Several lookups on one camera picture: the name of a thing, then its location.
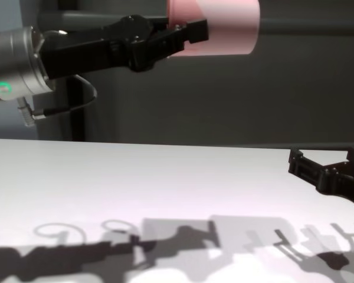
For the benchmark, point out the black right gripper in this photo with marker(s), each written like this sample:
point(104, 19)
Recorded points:
point(345, 182)

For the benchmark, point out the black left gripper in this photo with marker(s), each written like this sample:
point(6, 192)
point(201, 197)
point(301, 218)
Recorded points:
point(85, 53)

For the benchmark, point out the pink plastic cup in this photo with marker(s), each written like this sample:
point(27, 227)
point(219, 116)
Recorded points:
point(233, 26)

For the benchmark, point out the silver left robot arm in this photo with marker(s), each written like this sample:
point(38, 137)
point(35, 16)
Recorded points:
point(14, 65)

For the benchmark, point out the black slotted frame upright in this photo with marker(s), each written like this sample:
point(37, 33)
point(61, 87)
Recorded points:
point(75, 126)

